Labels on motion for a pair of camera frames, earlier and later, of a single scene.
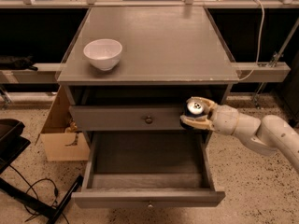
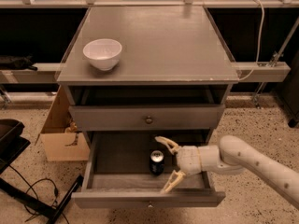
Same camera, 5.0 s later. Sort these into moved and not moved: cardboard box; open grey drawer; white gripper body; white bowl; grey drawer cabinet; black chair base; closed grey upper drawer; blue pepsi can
Moved: blue pepsi can; white gripper body
Not moved: closed grey upper drawer; grey drawer cabinet; cardboard box; black chair base; open grey drawer; white bowl
